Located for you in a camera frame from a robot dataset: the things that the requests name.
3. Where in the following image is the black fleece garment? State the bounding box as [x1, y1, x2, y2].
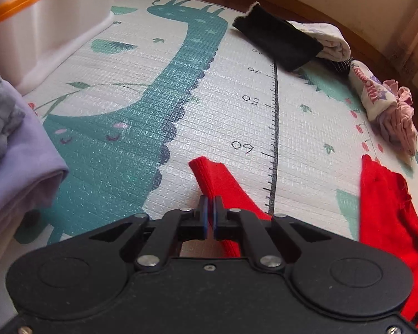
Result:
[232, 2, 323, 72]

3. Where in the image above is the dinosaur print play mat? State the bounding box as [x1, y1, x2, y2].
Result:
[0, 0, 418, 321]

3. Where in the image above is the white orange storage box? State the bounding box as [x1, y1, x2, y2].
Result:
[0, 0, 115, 95]

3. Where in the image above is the red knit sweater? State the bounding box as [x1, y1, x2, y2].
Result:
[189, 154, 418, 321]

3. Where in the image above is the white rolled garment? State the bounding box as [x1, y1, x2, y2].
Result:
[288, 20, 351, 62]

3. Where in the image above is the lavender folded garment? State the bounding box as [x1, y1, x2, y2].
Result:
[0, 81, 69, 261]

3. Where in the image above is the white pink printed garment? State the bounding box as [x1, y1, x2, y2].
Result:
[348, 60, 417, 157]

